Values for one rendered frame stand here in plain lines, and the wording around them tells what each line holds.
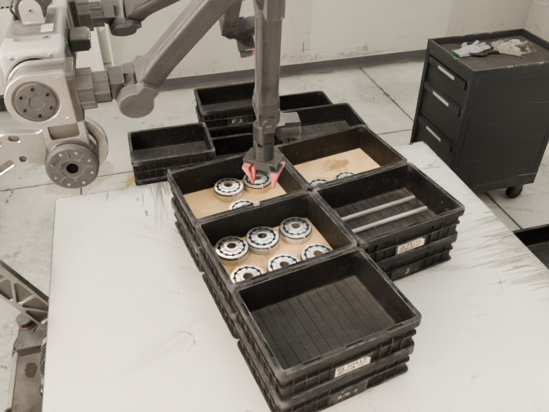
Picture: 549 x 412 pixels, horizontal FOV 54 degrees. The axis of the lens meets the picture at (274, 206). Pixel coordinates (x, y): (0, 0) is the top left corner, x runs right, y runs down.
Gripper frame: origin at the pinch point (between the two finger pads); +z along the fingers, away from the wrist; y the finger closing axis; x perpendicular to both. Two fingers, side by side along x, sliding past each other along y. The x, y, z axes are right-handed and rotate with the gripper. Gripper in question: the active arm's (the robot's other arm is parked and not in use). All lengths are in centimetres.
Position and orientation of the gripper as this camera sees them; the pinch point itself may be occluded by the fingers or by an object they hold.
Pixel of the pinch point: (263, 182)
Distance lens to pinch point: 156.3
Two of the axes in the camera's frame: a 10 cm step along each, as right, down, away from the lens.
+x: -3.5, 5.7, -7.4
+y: -9.4, -2.2, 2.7
